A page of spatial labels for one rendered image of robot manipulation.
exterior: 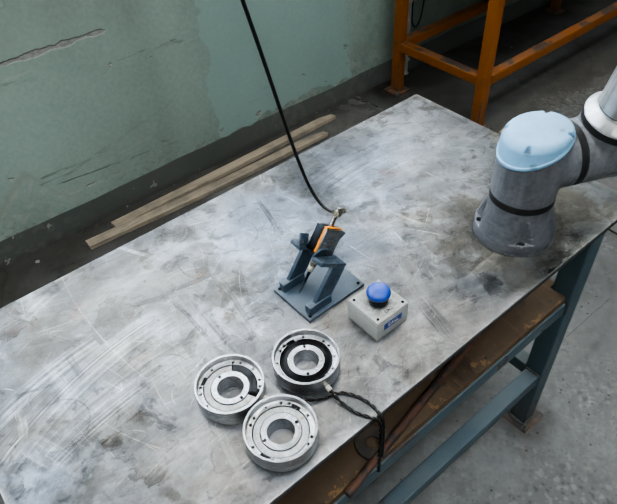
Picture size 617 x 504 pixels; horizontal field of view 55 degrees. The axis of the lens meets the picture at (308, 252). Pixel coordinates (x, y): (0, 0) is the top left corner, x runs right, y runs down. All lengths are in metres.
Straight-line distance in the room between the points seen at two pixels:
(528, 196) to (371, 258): 0.30
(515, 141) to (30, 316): 0.89
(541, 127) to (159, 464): 0.80
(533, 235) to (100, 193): 1.85
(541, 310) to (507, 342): 0.13
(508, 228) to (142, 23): 1.65
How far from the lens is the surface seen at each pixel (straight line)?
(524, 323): 1.39
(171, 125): 2.59
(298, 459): 0.85
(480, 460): 1.82
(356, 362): 0.97
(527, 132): 1.08
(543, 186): 1.09
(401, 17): 3.08
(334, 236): 0.99
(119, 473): 0.93
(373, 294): 0.96
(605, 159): 1.13
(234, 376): 0.93
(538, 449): 1.87
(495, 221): 1.14
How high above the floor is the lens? 1.59
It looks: 44 degrees down
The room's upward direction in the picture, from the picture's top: 4 degrees counter-clockwise
